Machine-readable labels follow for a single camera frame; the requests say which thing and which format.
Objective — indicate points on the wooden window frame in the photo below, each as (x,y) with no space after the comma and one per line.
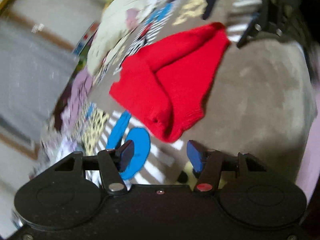
(8,13)

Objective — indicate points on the colourful picture board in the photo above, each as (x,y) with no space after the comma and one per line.
(81,49)

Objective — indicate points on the red knit sweater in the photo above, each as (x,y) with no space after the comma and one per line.
(164,85)

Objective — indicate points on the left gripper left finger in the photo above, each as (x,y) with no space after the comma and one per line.
(111,164)

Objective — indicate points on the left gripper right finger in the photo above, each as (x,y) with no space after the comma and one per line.
(207,166)

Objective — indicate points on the lilac crumpled bedsheet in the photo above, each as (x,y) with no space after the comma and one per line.
(75,99)

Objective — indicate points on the brown Mickey Mouse blanket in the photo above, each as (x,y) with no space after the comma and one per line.
(261,101)

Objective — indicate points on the grey starry curtain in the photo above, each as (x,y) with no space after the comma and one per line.
(34,74)

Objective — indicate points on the cream quilted duvet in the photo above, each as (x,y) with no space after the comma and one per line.
(117,20)

